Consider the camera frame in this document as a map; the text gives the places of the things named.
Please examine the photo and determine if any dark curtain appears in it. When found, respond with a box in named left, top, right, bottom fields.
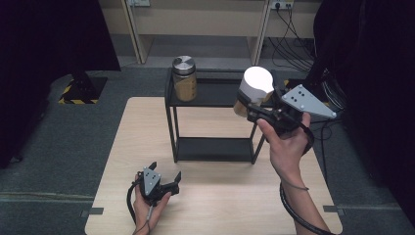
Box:
left=306, top=0, right=415, bottom=227
left=0, top=0, right=121, bottom=169

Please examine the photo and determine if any jar with white lid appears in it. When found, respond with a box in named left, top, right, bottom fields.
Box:
left=232, top=66, right=275, bottom=118

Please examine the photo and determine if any black metal shelf rack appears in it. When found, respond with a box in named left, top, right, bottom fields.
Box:
left=164, top=67, right=281, bottom=165

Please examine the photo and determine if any grey tape mark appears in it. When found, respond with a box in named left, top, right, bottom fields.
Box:
left=322, top=205, right=346, bottom=216
left=80, top=207, right=105, bottom=218

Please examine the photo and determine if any white cable bundle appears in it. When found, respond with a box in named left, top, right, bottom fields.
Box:
left=321, top=68, right=347, bottom=111

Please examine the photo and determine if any black cable bundle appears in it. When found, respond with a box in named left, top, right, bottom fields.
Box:
left=268, top=3, right=317, bottom=73

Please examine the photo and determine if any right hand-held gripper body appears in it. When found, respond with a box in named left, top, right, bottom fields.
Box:
left=246, top=83, right=338, bottom=137

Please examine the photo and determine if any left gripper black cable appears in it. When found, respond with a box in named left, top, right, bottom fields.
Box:
left=126, top=180, right=142, bottom=225

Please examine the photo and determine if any person's right hand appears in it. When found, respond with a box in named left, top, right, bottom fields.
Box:
left=255, top=112, right=313, bottom=184

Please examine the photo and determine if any black floor cable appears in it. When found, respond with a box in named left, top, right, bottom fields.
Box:
left=307, top=109, right=347, bottom=179

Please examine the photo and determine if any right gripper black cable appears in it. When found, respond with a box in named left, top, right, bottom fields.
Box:
left=279, top=182, right=338, bottom=235

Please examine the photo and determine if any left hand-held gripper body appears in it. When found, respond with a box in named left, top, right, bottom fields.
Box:
left=139, top=166, right=180, bottom=207

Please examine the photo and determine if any person's left hand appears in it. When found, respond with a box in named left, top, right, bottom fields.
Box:
left=132, top=174, right=172, bottom=235

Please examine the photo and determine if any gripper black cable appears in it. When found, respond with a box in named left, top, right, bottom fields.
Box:
left=279, top=182, right=338, bottom=235
left=126, top=180, right=142, bottom=225

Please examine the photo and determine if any glass jar with silver lid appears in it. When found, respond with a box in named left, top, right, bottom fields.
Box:
left=171, top=55, right=199, bottom=103

